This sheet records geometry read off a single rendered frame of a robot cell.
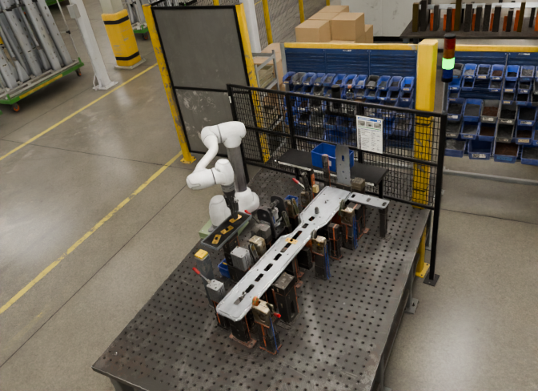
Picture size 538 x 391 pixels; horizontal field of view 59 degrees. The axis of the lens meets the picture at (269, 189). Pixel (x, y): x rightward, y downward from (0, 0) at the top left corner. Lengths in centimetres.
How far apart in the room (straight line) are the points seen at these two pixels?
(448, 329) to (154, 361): 218
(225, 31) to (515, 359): 390
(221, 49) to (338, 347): 344
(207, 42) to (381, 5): 495
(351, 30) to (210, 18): 289
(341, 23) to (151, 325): 552
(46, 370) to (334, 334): 244
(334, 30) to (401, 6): 221
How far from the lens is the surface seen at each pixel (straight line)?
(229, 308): 282
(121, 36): 1047
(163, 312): 336
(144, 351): 320
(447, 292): 423
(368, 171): 373
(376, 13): 967
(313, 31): 732
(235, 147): 347
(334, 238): 331
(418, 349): 383
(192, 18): 537
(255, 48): 749
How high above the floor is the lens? 305
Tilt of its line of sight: 34 degrees down
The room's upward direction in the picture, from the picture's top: 9 degrees counter-clockwise
